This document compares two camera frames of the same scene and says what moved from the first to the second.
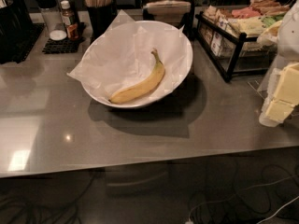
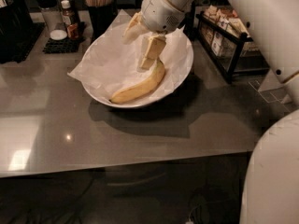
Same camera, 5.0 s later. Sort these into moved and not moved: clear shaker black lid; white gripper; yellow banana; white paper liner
Moved: white gripper
Not moved: clear shaker black lid; yellow banana; white paper liner
